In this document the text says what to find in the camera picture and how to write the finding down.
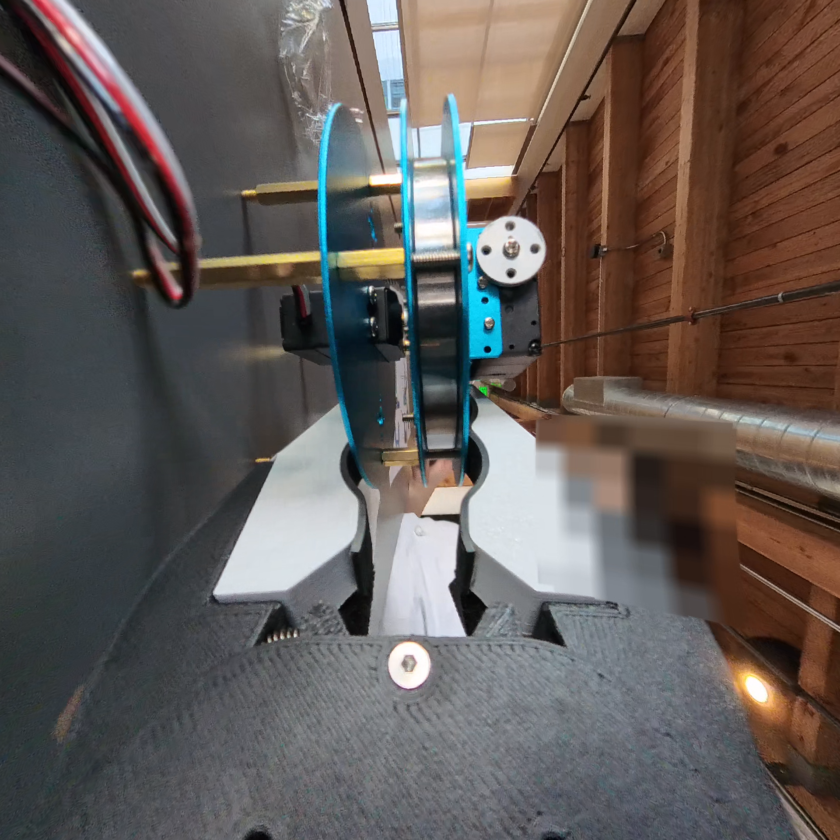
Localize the blue toy robot arm base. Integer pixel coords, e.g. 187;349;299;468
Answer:
131;92;549;490

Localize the black desk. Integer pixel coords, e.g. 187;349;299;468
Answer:
0;0;395;723

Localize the thin metal tie rod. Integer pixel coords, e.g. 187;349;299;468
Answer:
543;282;840;349

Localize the person's white shirt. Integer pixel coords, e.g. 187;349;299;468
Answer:
384;512;468;637

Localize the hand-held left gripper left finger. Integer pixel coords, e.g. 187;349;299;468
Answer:
213;402;378;636

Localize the red black white servo cable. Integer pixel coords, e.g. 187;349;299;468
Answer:
0;0;201;309

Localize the beige roller blind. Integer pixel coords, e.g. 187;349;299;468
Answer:
397;0;592;168

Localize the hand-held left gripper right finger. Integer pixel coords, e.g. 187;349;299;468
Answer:
451;394;546;636

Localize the silver metal air duct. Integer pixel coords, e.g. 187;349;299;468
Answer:
563;376;840;501

